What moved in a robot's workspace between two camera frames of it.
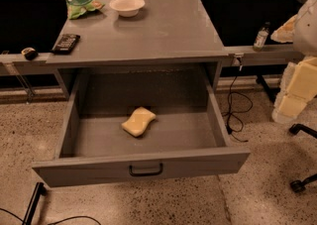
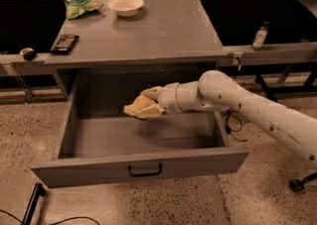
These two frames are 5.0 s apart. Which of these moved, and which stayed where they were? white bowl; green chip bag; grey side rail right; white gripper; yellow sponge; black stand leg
Moved: yellow sponge; white gripper
Stayed: white bowl; grey side rail right; green chip bag; black stand leg
